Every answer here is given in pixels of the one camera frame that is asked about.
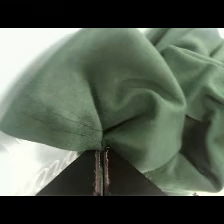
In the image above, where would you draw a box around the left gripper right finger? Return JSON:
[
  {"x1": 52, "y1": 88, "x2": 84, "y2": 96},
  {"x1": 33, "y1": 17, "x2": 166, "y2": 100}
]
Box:
[{"x1": 101, "y1": 145, "x2": 168, "y2": 197}]

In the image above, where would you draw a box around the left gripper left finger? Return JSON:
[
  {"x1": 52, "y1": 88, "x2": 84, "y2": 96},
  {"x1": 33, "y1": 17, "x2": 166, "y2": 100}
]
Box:
[{"x1": 36, "y1": 149, "x2": 103, "y2": 197}]

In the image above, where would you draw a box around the green T-shirt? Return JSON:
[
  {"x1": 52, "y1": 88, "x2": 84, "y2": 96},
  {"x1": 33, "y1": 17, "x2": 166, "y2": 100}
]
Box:
[{"x1": 0, "y1": 28, "x2": 224, "y2": 196}]

